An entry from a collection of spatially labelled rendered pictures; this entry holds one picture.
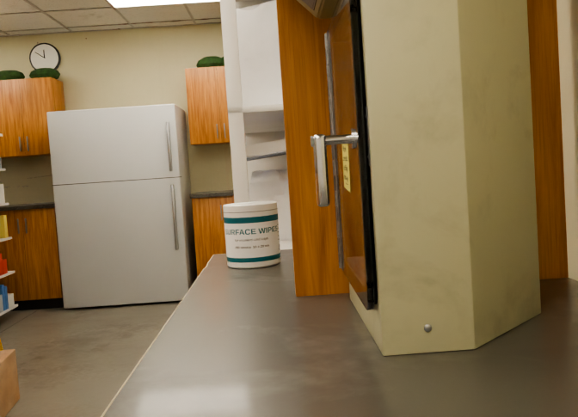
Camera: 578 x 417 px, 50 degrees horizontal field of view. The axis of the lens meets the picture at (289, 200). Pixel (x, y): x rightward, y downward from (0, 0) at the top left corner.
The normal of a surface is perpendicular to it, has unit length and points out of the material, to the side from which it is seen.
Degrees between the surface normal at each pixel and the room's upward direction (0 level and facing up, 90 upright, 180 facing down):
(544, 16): 90
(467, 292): 90
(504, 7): 90
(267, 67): 91
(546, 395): 0
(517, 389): 0
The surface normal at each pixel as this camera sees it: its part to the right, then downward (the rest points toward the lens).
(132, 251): 0.03, 0.05
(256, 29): -0.40, -0.06
